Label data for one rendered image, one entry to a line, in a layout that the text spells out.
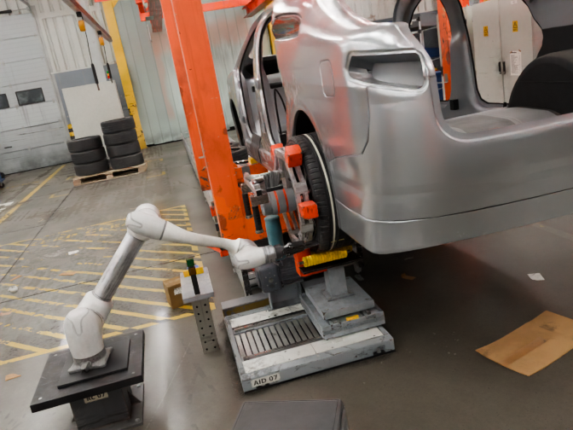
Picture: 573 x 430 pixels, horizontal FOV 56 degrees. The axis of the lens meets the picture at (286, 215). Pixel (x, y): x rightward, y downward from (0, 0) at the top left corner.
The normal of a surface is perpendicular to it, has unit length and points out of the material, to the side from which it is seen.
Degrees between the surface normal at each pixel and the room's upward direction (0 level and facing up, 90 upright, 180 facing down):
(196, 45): 90
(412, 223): 103
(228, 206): 90
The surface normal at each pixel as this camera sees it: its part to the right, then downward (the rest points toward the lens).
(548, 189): 0.25, 0.54
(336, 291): 0.22, 0.22
